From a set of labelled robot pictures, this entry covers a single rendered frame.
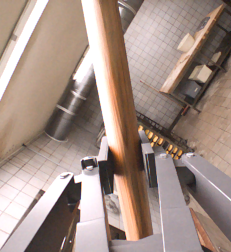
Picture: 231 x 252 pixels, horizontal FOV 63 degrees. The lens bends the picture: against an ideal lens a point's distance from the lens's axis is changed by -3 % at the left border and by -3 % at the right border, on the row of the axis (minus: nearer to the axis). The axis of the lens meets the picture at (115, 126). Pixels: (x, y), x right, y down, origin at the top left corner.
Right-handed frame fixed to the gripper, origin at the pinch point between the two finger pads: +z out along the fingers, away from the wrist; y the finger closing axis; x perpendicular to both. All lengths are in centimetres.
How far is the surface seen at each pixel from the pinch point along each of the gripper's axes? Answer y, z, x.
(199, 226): 58, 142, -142
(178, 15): 179, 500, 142
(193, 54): 172, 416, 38
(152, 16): 114, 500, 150
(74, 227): -59, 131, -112
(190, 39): 180, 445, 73
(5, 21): -47, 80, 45
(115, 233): -26, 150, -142
